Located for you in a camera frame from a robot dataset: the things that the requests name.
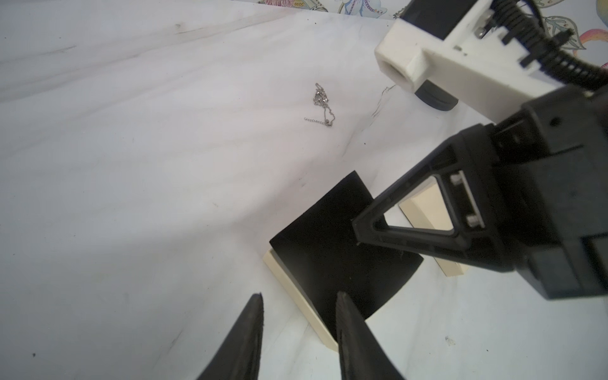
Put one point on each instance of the black foam insert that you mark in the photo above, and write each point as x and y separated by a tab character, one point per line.
322	253

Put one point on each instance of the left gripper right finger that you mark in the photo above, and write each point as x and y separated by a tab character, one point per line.
361	356

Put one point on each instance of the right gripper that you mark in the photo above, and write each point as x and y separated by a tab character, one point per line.
551	168

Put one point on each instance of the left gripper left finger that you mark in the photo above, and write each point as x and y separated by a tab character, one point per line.
239	356

